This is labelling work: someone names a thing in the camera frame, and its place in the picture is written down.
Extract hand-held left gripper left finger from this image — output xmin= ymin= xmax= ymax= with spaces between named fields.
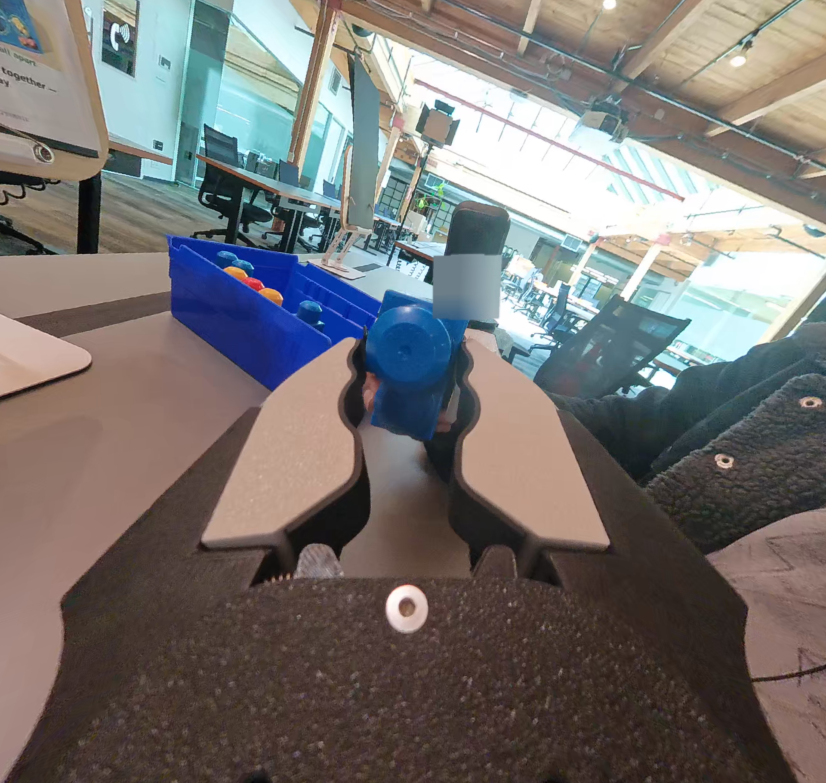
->
xmin=200 ymin=336 xmax=374 ymax=576

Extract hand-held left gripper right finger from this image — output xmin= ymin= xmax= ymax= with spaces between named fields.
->
xmin=448 ymin=338 xmax=611 ymax=577

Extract blue two-stud block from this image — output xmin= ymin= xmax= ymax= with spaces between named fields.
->
xmin=363 ymin=307 xmax=456 ymax=443

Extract blue one-stud block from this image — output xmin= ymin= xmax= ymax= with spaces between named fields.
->
xmin=379 ymin=288 xmax=468 ymax=345

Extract blue plastic bin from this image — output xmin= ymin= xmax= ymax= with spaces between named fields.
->
xmin=166 ymin=234 xmax=383 ymax=392

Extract heap of coloured blocks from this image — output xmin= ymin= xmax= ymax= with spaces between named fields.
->
xmin=216 ymin=249 xmax=327 ymax=333

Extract rows of office desks and chairs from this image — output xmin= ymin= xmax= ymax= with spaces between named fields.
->
xmin=500 ymin=247 xmax=717 ymax=371

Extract red ceiling pipe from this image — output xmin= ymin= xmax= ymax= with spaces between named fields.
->
xmin=413 ymin=78 xmax=685 ymax=203

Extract black studio light panel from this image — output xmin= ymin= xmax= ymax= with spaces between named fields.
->
xmin=400 ymin=100 xmax=462 ymax=242

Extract black mesh office chair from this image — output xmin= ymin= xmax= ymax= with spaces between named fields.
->
xmin=534 ymin=294 xmax=691 ymax=400

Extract document stand with dark back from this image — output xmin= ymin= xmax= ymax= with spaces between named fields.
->
xmin=321 ymin=54 xmax=382 ymax=281

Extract ceiling-mounted projector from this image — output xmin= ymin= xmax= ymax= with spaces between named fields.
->
xmin=571 ymin=102 xmax=630 ymax=145

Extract person's black fleece-lined jacket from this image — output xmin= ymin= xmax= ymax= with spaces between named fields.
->
xmin=645 ymin=373 xmax=826 ymax=555

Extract wooden-top office desk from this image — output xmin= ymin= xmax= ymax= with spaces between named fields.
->
xmin=77 ymin=134 xmax=175 ymax=255
xmin=195 ymin=154 xmax=343 ymax=251

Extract white stand with wooden board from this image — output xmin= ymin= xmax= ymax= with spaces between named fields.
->
xmin=0 ymin=0 xmax=109 ymax=400

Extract person's grey printed sweatshirt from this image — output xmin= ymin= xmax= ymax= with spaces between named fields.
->
xmin=706 ymin=509 xmax=826 ymax=783

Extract printed instruction sheet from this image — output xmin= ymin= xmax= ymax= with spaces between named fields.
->
xmin=0 ymin=0 xmax=101 ymax=151

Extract phone icon wall sign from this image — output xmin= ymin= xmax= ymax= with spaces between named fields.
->
xmin=102 ymin=0 xmax=140 ymax=79

